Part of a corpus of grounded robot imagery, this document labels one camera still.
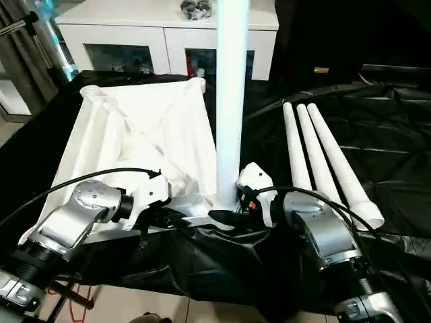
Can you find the white plastic table top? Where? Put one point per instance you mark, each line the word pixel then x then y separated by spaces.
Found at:
pixel 101 141

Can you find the white plastic table leg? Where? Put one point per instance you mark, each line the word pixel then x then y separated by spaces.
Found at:
pixel 232 101
pixel 314 151
pixel 336 161
pixel 294 144

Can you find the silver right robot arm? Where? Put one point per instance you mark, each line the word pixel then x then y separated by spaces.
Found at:
pixel 323 228

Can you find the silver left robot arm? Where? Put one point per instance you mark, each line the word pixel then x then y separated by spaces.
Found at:
pixel 91 198

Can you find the black plastic mat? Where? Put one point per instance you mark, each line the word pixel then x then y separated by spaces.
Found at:
pixel 219 262

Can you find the black fabric case gold label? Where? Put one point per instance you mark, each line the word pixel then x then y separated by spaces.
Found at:
pixel 321 70

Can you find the white cabinet with glass doors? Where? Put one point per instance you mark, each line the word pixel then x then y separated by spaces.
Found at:
pixel 134 33

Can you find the metal stand with clamp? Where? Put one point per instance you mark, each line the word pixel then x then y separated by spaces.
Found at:
pixel 57 54

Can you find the clear bag of black parts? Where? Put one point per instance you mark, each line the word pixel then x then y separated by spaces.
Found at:
pixel 197 10

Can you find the grey pleated curtain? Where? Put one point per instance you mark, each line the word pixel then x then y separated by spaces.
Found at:
pixel 17 60

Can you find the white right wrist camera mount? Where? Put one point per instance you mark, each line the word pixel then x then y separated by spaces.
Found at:
pixel 256 176

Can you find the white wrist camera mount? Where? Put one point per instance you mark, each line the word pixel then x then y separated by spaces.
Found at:
pixel 256 176
pixel 151 191

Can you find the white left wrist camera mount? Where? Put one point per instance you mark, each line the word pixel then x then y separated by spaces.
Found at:
pixel 151 191

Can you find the black folding table frame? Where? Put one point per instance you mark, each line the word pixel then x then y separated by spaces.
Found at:
pixel 74 296

